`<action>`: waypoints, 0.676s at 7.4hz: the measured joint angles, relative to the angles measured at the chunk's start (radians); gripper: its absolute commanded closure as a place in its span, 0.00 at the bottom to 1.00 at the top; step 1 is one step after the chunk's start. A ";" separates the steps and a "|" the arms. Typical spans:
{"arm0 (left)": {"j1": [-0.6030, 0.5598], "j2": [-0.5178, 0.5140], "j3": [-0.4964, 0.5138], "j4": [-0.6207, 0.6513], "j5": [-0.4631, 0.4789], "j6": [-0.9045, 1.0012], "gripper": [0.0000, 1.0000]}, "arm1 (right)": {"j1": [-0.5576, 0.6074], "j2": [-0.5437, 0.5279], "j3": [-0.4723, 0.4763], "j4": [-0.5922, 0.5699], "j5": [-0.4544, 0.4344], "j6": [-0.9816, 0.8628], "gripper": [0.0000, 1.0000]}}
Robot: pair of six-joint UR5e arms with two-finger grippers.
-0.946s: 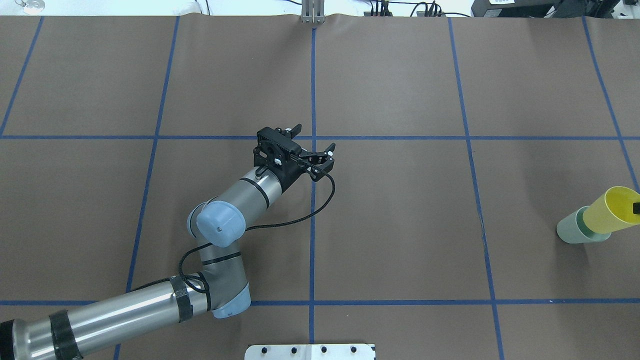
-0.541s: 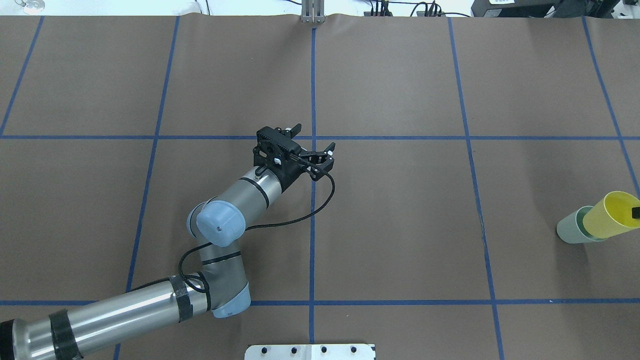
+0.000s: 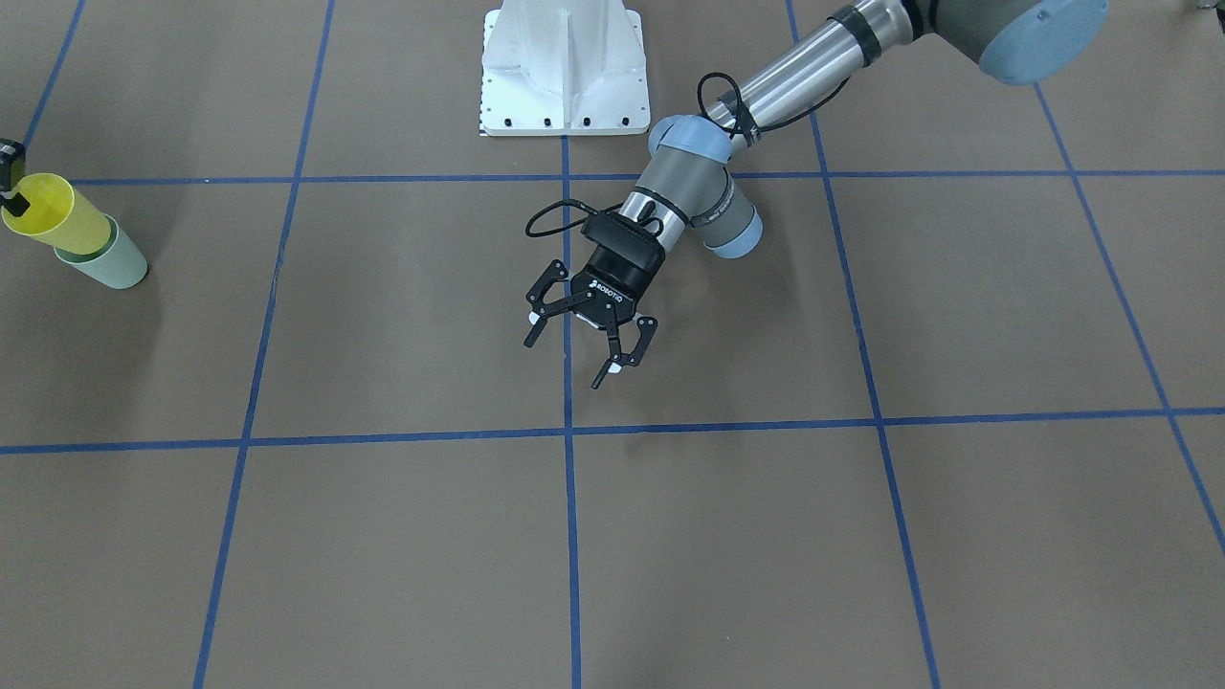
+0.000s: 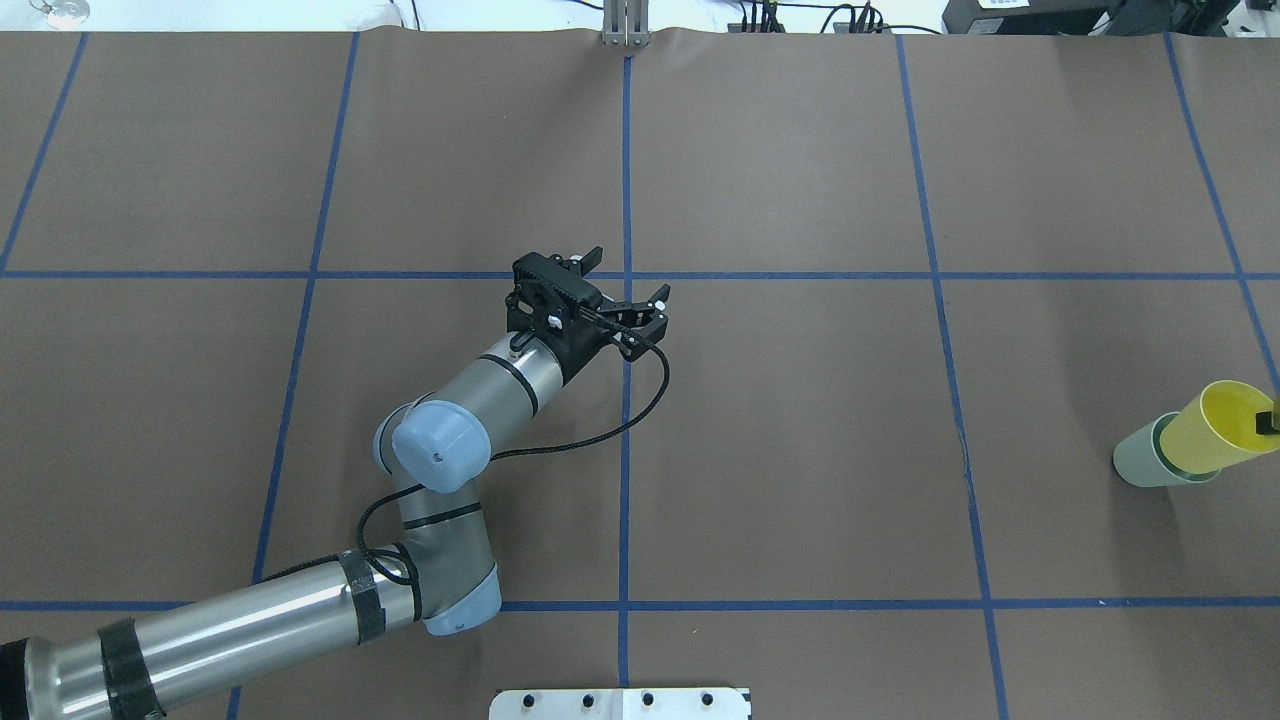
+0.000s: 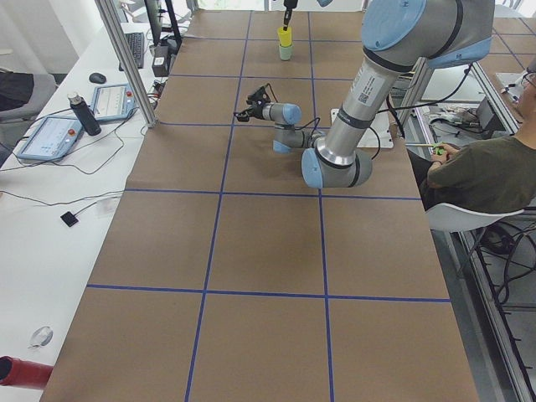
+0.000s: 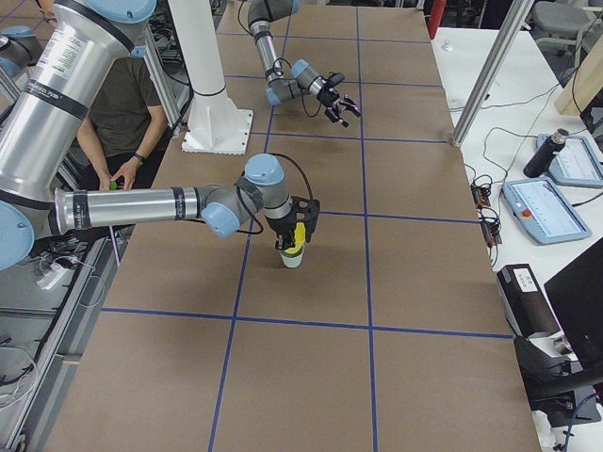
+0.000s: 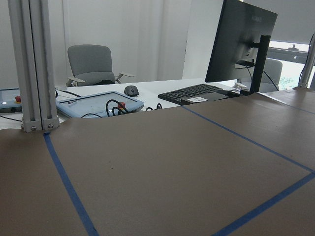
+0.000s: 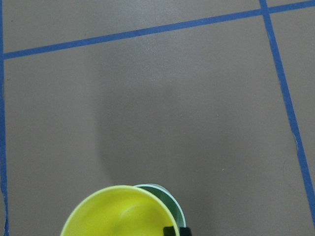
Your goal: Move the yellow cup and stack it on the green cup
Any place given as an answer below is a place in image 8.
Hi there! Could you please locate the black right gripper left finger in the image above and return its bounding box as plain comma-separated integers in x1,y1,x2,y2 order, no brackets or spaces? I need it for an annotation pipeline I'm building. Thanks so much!
163,226,175,236

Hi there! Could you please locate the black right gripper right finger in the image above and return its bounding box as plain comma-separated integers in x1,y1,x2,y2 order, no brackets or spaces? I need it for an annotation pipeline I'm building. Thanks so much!
179,227,191,236

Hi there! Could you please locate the yellow cup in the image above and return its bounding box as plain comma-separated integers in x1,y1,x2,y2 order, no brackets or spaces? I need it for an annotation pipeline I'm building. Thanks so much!
61,185,180,236

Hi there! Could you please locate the green cup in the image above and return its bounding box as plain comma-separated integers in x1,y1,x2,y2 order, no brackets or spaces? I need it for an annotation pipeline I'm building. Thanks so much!
135,183,187,228

